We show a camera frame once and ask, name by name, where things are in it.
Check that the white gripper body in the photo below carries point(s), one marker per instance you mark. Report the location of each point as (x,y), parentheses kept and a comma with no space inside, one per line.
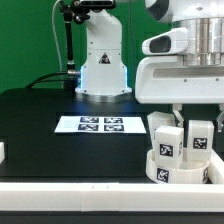
(165,80)

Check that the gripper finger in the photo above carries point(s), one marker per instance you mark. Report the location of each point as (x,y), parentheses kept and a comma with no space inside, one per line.
(220,118)
(177,108)

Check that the white round stool seat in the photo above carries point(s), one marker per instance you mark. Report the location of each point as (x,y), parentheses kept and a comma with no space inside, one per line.
(190,172)

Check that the white right fence bar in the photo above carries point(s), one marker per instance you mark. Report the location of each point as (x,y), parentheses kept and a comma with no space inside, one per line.
(216,169)

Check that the white fence bar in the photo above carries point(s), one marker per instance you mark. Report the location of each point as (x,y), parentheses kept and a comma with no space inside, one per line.
(116,197)
(216,169)

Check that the white sheet with markers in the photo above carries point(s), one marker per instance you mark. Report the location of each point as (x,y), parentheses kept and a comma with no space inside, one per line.
(100,124)

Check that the white front fence bar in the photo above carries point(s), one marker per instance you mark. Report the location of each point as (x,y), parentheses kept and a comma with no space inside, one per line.
(116,197)

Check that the white left fence block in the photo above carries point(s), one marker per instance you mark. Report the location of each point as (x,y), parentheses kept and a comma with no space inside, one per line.
(2,152)

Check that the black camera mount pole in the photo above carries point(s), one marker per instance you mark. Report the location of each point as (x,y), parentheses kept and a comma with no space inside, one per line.
(78,11)

